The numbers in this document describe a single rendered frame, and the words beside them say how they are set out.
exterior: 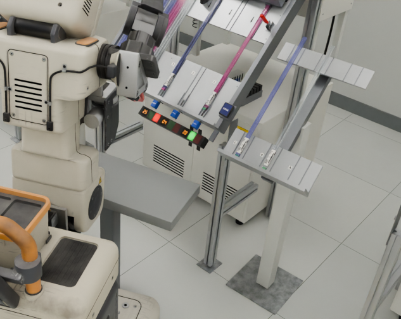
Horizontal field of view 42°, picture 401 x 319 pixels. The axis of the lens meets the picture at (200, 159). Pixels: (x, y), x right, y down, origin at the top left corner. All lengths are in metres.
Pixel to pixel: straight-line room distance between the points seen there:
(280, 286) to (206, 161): 0.68
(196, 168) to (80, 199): 1.22
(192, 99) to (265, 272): 0.80
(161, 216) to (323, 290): 0.99
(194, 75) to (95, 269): 1.11
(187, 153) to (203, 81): 0.61
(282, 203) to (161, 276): 0.65
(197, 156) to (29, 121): 1.38
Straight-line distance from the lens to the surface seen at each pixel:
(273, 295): 2.36
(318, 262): 2.58
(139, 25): 1.35
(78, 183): 1.47
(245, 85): 2.04
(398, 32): 3.71
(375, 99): 3.88
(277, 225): 2.15
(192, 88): 2.13
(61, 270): 1.27
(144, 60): 1.28
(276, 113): 2.39
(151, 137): 2.79
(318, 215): 2.86
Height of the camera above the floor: 1.71
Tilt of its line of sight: 33 degrees down
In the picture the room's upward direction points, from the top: 6 degrees clockwise
